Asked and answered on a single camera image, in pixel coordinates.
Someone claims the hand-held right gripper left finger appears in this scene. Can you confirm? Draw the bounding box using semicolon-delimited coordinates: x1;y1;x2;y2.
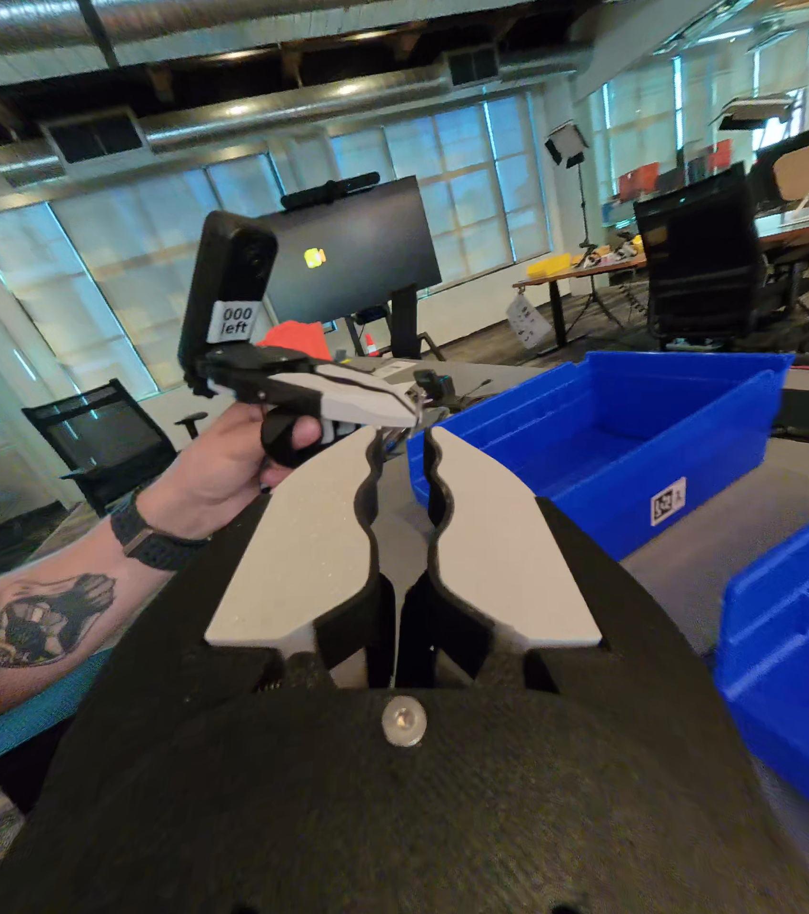
203;426;385;654

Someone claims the small black device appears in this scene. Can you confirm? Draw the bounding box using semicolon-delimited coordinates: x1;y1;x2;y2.
414;368;457;405

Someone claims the person's left hand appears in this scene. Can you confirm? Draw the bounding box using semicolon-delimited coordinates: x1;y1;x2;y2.
136;402;327;541

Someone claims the studio light panel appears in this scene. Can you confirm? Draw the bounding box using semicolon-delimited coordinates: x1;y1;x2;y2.
718;92;796;134

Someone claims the teal fabric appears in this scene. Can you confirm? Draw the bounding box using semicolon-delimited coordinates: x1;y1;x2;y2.
0;646;114;786

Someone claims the black smartwatch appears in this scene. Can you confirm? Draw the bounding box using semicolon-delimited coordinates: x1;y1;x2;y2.
109;491;213;573

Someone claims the white instruction sheet sign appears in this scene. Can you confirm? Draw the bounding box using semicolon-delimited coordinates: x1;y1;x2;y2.
506;288;554;351

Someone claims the orange box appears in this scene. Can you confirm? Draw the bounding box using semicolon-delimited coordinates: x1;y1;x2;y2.
618;162;663;203

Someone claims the large black monitor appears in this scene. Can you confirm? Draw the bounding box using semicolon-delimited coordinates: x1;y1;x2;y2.
255;174;444;327

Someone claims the black monitor stand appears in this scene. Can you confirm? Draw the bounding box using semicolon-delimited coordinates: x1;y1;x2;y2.
343;283;449;362

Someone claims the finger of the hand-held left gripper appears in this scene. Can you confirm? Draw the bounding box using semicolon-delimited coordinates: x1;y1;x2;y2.
313;363;421;413
317;387;424;429

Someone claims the blue divided plastic bin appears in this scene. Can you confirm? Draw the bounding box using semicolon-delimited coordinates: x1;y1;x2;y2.
714;488;809;845

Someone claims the wooden top desk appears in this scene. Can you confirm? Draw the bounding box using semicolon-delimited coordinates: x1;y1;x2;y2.
512;213;809;352

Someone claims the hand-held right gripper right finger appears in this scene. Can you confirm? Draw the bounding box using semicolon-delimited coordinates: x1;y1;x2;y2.
424;426;604;651

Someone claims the orange plastic bin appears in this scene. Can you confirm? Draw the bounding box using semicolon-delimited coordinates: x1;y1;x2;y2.
257;319;334;362

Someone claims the person's left forearm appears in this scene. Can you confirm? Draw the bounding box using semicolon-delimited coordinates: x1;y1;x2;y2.
0;514;171;736

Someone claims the black webcam bar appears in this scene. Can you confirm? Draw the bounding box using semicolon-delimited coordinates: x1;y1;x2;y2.
280;170;382;211

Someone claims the blue labelled plastic bin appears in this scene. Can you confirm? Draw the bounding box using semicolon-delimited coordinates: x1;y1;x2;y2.
406;350;797;564

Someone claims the studio light on tripod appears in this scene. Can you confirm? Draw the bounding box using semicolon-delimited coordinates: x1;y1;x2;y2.
543;120;627;338

